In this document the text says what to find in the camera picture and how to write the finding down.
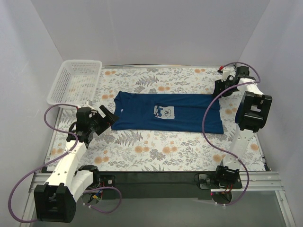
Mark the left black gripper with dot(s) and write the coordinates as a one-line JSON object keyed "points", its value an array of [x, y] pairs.
{"points": [[102, 121]]}

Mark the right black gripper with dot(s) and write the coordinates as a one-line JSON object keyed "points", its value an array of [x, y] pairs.
{"points": [[219, 87]]}

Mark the blue printed t shirt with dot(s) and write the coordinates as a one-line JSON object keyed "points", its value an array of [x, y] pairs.
{"points": [[167, 112]]}

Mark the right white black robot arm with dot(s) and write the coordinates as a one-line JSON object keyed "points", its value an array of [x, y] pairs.
{"points": [[251, 116]]}

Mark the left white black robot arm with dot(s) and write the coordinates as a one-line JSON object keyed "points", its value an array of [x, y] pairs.
{"points": [[55, 200]]}

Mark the floral patterned table mat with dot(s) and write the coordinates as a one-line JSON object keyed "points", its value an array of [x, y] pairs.
{"points": [[135, 150]]}

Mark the white plastic mesh basket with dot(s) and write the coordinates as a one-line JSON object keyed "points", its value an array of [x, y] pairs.
{"points": [[75, 83]]}

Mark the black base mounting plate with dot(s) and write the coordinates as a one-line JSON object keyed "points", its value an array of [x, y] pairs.
{"points": [[161, 185]]}

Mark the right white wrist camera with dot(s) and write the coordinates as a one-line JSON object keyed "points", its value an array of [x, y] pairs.
{"points": [[224, 73]]}

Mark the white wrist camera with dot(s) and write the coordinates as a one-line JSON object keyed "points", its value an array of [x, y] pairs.
{"points": [[224, 73], [89, 104]]}

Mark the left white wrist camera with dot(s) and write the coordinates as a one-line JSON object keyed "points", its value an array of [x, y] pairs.
{"points": [[89, 104]]}

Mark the aluminium frame rail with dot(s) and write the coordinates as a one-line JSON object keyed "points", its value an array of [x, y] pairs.
{"points": [[259, 181]]}

